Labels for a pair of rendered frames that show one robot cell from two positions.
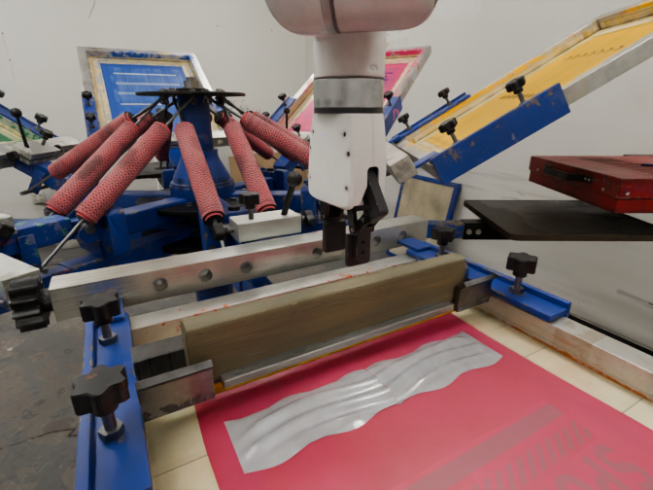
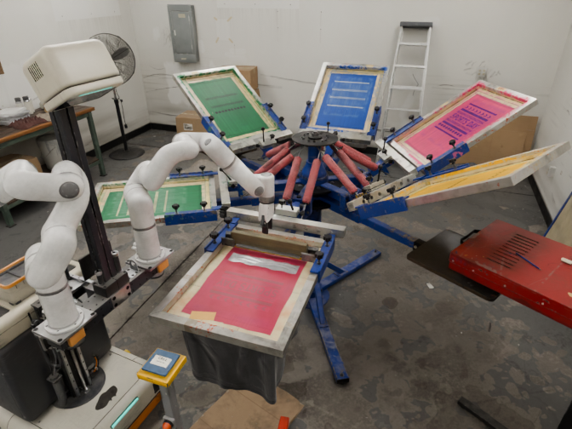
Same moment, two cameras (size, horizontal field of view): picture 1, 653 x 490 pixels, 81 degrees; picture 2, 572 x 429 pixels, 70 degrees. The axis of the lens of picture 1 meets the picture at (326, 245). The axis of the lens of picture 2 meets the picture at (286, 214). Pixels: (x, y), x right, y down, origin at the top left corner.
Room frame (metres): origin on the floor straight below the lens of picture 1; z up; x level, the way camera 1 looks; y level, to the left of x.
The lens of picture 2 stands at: (-0.64, -1.39, 2.17)
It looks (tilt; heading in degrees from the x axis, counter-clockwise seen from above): 29 degrees down; 49
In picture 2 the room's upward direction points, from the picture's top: straight up
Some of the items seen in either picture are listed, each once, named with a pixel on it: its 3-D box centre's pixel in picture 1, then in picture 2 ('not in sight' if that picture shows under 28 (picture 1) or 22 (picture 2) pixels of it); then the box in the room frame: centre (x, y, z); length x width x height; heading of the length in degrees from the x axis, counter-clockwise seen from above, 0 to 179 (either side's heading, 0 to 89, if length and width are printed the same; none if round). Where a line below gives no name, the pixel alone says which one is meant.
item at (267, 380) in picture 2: not in sight; (228, 357); (0.00, -0.27, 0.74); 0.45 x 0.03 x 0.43; 119
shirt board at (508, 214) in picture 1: (415, 226); (393, 231); (1.17, -0.29, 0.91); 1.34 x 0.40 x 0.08; 89
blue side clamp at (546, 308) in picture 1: (472, 287); (323, 258); (0.60, -0.26, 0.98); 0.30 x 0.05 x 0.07; 29
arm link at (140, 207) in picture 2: not in sight; (140, 207); (-0.11, 0.12, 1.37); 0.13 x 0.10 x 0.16; 77
